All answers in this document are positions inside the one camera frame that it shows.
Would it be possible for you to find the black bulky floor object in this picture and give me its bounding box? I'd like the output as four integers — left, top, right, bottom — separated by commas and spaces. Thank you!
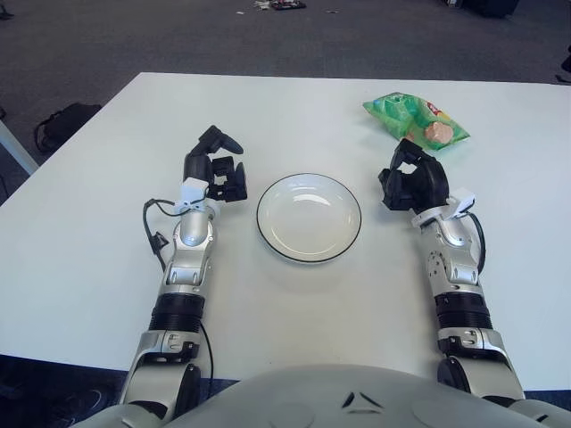
463, 0, 521, 19

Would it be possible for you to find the grey robot torso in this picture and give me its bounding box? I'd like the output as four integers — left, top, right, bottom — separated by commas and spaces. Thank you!
87, 363, 571, 428

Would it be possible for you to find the small floor clutter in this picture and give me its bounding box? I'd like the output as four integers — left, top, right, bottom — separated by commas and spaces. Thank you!
253, 0, 309, 12

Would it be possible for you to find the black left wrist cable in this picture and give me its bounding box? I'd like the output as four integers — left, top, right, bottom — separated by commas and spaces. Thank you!
142, 198, 186, 268

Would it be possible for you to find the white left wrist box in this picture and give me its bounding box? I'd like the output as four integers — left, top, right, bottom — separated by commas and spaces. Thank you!
180, 177, 211, 210

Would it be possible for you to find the black backpack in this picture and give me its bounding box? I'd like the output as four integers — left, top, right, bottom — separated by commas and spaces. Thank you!
34, 103, 103, 152

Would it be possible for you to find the white plate black rim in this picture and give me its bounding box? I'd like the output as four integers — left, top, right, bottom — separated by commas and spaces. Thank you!
255, 172, 363, 265

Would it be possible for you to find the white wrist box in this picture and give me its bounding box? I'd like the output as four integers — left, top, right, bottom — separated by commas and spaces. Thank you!
445, 189, 476, 219
180, 177, 211, 210

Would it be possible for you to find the dark office chair base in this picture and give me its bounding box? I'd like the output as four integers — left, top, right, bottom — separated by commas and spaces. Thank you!
555, 42, 571, 86

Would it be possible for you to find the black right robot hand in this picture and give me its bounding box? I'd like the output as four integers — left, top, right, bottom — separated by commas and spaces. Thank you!
377, 137, 450, 214

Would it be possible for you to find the black left elbow cable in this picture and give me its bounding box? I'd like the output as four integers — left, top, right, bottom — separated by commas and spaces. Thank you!
198, 320, 218, 389

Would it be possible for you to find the white table leg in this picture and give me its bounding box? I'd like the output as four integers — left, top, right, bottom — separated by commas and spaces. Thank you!
0, 118, 40, 177

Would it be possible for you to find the green snack chip bag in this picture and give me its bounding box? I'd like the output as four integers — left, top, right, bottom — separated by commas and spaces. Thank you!
361, 91, 473, 154

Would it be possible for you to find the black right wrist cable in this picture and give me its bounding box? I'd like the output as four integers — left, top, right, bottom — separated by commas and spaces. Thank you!
468, 211, 486, 273

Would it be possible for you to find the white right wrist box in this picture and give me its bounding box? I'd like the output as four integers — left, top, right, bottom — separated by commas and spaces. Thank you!
445, 189, 476, 219

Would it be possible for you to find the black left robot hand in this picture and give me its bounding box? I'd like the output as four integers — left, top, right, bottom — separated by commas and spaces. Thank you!
182, 126, 249, 204

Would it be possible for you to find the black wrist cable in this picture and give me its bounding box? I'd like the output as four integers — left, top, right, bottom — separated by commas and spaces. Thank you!
142, 198, 186, 268
468, 211, 486, 273

